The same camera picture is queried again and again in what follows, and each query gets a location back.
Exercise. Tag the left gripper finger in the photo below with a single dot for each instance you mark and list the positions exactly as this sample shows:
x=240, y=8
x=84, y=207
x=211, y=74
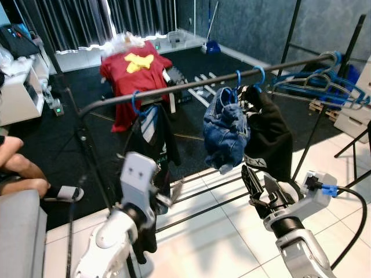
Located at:
x=177, y=190

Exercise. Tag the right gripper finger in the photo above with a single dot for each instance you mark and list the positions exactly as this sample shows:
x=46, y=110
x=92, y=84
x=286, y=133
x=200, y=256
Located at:
x=272, y=188
x=252, y=182

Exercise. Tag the faded blue denim garment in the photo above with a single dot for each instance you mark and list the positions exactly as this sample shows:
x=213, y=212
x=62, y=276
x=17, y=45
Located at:
x=226, y=130

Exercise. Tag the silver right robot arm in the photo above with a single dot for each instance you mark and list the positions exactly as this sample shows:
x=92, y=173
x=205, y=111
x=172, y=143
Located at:
x=301, y=249

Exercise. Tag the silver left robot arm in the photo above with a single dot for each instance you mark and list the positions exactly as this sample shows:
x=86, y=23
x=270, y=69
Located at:
x=107, y=243

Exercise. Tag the blue plastic clothes hanger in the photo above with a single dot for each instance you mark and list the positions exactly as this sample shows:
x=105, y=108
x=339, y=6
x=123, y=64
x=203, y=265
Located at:
x=134, y=104
x=237, y=78
x=338, y=58
x=262, y=74
x=348, y=95

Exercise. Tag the black garment white stripes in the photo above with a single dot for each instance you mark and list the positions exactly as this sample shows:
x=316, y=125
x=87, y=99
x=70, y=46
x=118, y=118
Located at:
x=159, y=145

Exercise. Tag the black garment white print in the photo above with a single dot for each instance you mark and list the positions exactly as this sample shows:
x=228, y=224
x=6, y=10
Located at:
x=269, y=136

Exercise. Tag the white slide sandal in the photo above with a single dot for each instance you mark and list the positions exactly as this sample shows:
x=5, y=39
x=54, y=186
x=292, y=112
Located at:
x=66, y=194

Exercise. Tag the black metal clothes rack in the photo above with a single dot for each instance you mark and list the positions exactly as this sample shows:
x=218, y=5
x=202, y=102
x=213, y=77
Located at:
x=191, y=87

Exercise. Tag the white storage box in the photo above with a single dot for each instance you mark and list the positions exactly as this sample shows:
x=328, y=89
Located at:
x=353, y=119

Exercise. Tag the red t-shirt yellow print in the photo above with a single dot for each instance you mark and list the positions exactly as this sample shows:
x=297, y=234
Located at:
x=136, y=78

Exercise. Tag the black foam floor mat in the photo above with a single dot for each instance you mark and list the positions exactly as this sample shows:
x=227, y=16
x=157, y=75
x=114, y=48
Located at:
x=81, y=81

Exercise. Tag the blue mop with pole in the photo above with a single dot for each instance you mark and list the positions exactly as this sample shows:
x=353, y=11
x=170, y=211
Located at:
x=212, y=46

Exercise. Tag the seated person black clothes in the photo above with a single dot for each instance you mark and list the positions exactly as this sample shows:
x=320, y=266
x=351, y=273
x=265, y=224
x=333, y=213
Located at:
x=17, y=168

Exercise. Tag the white crumpled cloth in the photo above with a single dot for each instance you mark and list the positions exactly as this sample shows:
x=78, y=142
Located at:
x=128, y=41

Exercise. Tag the white desk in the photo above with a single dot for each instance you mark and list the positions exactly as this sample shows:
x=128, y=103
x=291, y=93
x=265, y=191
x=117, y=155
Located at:
x=20, y=92

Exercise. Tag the dark pleated curtain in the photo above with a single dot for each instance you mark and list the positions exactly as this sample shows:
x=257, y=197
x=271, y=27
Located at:
x=69, y=23

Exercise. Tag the black device with buttons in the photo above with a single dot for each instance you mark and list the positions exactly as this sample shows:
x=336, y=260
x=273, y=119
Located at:
x=17, y=37

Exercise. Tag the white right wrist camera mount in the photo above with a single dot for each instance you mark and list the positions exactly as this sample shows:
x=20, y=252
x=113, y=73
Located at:
x=310, y=194

